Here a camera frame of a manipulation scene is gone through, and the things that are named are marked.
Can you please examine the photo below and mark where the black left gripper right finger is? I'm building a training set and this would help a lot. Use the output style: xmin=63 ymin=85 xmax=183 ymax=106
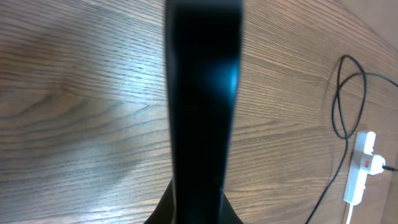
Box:
xmin=219 ymin=192 xmax=243 ymax=224

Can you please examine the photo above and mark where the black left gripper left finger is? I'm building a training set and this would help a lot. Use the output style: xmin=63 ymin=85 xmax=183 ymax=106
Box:
xmin=144 ymin=180 xmax=175 ymax=224

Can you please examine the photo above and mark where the black USB charger cable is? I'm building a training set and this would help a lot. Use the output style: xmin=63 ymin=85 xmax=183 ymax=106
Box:
xmin=304 ymin=54 xmax=398 ymax=224

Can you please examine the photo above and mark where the blue Galaxy smartphone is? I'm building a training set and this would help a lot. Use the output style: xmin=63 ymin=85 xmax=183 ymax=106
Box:
xmin=165 ymin=0 xmax=243 ymax=223

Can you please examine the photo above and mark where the white charger plug adapter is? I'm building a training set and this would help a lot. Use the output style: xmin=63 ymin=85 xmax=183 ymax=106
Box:
xmin=360 ymin=154 xmax=386 ymax=175

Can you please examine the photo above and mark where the white power strip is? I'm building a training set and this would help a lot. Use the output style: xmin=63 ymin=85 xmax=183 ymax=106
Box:
xmin=343 ymin=131 xmax=376 ymax=205

